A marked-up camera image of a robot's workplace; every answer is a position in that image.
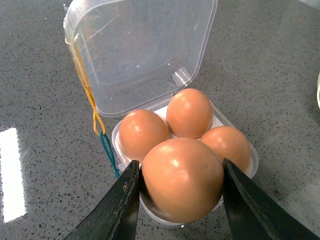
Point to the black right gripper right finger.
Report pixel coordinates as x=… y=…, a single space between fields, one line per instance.
x=253 y=215

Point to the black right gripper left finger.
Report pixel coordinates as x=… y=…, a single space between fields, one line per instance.
x=116 y=215

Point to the brown egg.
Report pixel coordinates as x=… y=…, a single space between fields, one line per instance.
x=140 y=131
x=184 y=179
x=229 y=143
x=189 y=114

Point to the teal rubber band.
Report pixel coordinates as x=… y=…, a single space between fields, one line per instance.
x=109 y=152

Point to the yellow rubber band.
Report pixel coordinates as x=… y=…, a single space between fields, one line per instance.
x=87 y=95

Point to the white round bowl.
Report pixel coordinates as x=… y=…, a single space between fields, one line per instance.
x=318 y=91

